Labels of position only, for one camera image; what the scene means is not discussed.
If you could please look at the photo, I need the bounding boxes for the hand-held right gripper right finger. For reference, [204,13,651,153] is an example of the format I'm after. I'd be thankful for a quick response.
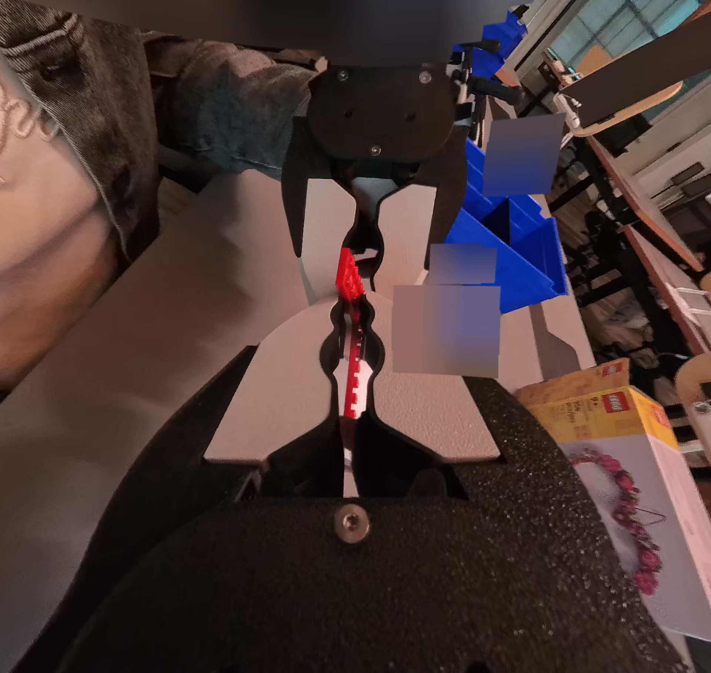
[360,292,502,463]

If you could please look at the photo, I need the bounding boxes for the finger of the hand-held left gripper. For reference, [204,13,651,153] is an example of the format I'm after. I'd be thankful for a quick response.
[369,186,435,296]
[299,178,363,305]

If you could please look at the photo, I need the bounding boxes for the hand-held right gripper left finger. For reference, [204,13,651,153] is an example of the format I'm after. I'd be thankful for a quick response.
[203,295,342,468]

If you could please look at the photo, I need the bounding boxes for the small square white lego plate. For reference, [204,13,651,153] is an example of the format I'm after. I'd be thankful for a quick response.
[353,345,372,415]

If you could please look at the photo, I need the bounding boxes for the long red lego plate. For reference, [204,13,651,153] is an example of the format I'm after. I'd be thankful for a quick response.
[342,295,372,421]

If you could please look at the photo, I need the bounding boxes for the yellow white lego box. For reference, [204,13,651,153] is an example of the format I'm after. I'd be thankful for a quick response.
[514,358,711,645]

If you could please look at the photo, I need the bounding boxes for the blue plastic bin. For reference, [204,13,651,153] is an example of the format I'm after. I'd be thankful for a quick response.
[444,139,570,314]
[453,6,530,74]

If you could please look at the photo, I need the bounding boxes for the wood top office table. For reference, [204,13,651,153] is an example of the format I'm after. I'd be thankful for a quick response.
[622,223,711,354]
[583,129,706,274]

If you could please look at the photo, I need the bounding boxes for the person's dark jacket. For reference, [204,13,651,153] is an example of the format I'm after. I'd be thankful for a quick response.
[0,0,163,265]

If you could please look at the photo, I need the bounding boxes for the white scooter black handlebar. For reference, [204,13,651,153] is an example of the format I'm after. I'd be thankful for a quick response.
[450,40,525,130]

